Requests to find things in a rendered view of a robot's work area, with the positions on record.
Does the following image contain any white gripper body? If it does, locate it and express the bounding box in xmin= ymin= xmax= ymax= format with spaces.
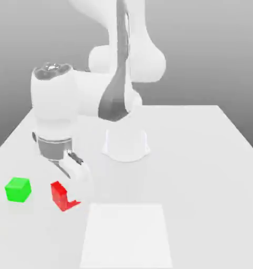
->
xmin=48 ymin=156 xmax=94 ymax=190

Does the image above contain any small green cube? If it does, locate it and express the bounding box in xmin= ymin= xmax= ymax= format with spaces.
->
xmin=4 ymin=177 xmax=32 ymax=203

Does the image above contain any small red cube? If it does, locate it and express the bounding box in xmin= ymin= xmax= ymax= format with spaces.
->
xmin=50 ymin=180 xmax=82 ymax=212

